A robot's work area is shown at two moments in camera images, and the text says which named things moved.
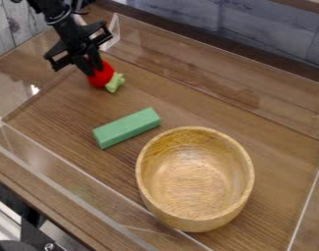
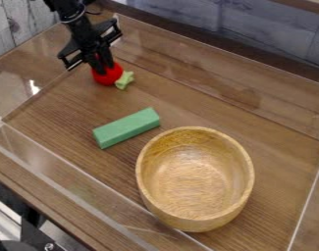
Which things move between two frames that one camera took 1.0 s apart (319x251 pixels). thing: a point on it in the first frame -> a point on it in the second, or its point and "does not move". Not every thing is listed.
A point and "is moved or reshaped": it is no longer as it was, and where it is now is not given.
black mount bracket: (33, 236) does not move
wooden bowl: (195, 175) does not move
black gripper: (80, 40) -> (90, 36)
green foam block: (127, 127) does not move
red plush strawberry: (99, 79) is moved or reshaped
